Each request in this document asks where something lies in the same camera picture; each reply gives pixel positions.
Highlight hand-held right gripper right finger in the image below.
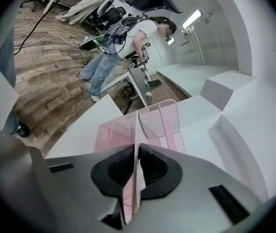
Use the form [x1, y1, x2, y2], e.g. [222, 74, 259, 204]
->
[139, 143, 269, 233]

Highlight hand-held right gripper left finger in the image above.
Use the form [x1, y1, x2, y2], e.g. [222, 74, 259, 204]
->
[26, 144, 135, 233]

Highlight pink mesh dish rack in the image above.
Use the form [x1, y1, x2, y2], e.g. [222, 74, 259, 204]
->
[94, 98, 187, 155]

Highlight black mesh office chair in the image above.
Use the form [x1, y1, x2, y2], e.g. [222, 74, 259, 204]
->
[96, 0, 129, 30]

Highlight ceiling light panel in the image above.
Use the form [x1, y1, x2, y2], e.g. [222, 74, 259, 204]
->
[182, 8, 203, 29]

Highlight black and green chair seat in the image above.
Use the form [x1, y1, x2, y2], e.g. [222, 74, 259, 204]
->
[78, 34, 111, 51]

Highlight white table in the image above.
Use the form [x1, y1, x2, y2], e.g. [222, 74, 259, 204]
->
[0, 50, 226, 173]

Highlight person's right shoe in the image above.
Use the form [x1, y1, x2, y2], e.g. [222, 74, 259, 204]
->
[16, 121, 31, 138]

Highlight black device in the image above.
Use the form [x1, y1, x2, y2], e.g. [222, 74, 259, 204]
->
[146, 80, 163, 88]

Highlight dark desk with white legs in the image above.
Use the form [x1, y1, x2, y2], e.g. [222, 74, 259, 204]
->
[100, 67, 158, 109]

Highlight person's blue jeans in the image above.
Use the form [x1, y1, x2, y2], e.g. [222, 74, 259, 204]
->
[0, 25, 19, 135]

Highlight white wall pipes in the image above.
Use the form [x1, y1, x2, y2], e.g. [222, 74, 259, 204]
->
[184, 25, 205, 66]

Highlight white floor cable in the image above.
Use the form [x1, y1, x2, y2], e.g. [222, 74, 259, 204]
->
[14, 34, 79, 50]

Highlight black floor cable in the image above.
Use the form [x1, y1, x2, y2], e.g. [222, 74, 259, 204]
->
[13, 0, 78, 56]

